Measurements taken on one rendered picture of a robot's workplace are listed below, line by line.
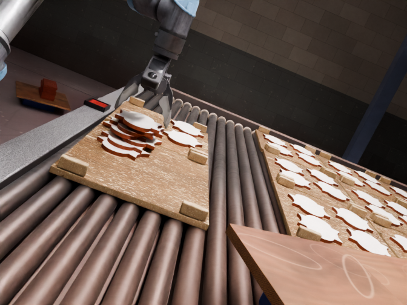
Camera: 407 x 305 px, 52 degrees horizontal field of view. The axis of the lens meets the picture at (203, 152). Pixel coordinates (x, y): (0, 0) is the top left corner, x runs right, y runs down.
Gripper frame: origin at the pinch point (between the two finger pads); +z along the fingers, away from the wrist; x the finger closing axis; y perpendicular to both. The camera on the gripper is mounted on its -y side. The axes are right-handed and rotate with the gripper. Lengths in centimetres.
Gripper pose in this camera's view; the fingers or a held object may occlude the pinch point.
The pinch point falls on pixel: (140, 120)
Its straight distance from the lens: 115.4
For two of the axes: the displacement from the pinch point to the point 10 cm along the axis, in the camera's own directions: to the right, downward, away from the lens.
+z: -3.8, 8.9, 2.6
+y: 0.0, -2.8, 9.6
